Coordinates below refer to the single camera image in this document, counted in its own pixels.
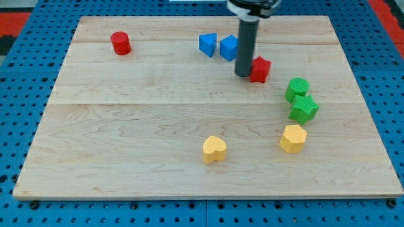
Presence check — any black robot arm flange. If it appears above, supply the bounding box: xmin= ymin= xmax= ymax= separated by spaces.
xmin=227 ymin=0 xmax=283 ymax=22

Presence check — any yellow heart block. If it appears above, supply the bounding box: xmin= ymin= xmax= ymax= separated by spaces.
xmin=203 ymin=136 xmax=227 ymax=163

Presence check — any light wooden board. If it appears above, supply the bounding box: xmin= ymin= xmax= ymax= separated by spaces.
xmin=13 ymin=16 xmax=403 ymax=201

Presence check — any blue triangle block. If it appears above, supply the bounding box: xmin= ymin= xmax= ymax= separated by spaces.
xmin=198 ymin=33 xmax=217 ymax=57

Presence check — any blue cube block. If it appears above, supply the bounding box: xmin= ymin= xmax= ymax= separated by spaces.
xmin=220 ymin=35 xmax=238 ymax=61

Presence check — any red star block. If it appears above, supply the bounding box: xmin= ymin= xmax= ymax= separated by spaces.
xmin=249 ymin=56 xmax=272 ymax=83

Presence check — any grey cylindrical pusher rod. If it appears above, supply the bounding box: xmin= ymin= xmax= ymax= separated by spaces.
xmin=235 ymin=19 xmax=259 ymax=77

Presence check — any yellow hexagon block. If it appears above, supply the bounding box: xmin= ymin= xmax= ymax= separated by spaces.
xmin=278 ymin=125 xmax=307 ymax=153

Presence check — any green cylinder block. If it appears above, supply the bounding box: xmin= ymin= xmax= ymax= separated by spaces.
xmin=285 ymin=78 xmax=309 ymax=103

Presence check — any green star block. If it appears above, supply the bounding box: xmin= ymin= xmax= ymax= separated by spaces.
xmin=288 ymin=95 xmax=319 ymax=125

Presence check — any red cylinder block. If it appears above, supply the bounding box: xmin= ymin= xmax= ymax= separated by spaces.
xmin=110 ymin=31 xmax=131 ymax=55

